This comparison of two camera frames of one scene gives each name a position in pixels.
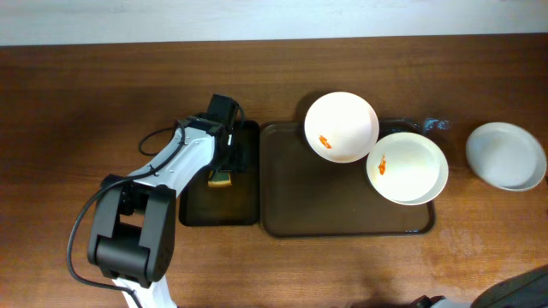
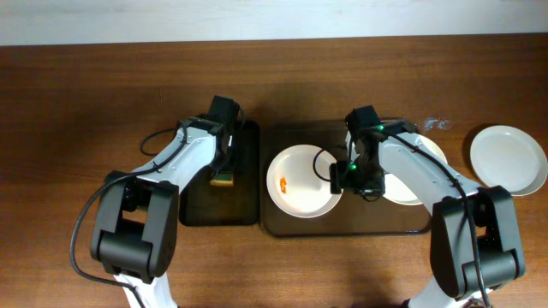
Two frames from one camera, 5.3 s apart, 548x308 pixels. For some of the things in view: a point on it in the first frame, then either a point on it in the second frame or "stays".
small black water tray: x=201 y=204 stays
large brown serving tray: x=302 y=194 stays
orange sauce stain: x=324 y=140 → x=282 y=185
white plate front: x=506 y=156 stays
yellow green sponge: x=221 y=179 stays
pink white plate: x=342 y=127 → x=294 y=186
